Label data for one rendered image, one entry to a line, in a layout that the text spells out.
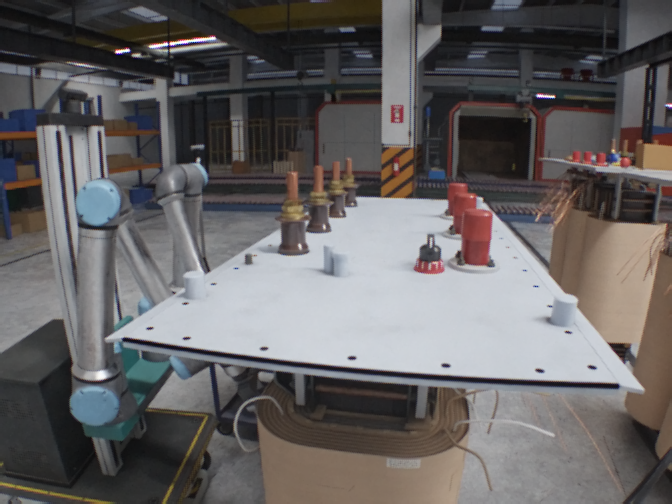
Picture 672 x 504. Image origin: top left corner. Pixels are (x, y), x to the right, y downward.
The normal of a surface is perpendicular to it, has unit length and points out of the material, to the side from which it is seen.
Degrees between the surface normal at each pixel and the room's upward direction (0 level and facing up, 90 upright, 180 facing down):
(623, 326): 90
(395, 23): 90
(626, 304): 90
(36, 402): 90
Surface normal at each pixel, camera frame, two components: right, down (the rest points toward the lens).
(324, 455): -0.20, 0.25
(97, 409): 0.36, 0.32
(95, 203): 0.40, 0.11
